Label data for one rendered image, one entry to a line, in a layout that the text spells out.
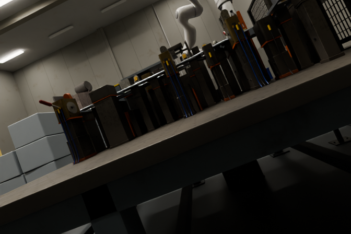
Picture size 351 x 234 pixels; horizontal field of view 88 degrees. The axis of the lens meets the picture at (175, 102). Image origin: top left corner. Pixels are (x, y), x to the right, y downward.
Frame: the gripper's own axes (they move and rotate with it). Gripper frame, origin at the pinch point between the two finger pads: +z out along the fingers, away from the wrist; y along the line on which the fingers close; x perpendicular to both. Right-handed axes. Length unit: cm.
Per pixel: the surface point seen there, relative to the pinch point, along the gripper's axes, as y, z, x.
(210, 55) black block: 16.3, 9.7, -20.1
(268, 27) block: 19.0, 10.1, 6.9
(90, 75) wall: -727, -318, -527
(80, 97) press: -360, -121, -363
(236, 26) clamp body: 20.7, 4.3, -5.2
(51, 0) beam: -437, -497, -382
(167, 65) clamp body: 17.0, 5.1, -40.9
